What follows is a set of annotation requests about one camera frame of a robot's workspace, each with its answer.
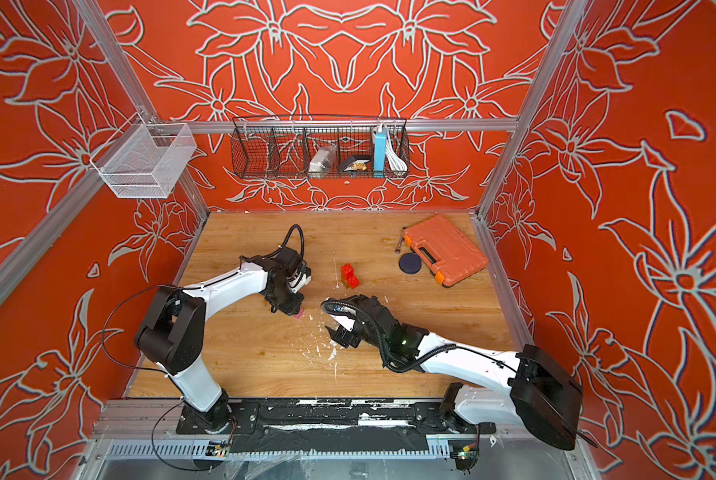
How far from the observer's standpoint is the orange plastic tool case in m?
0.98

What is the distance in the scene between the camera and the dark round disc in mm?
1046

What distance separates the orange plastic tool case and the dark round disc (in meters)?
0.01
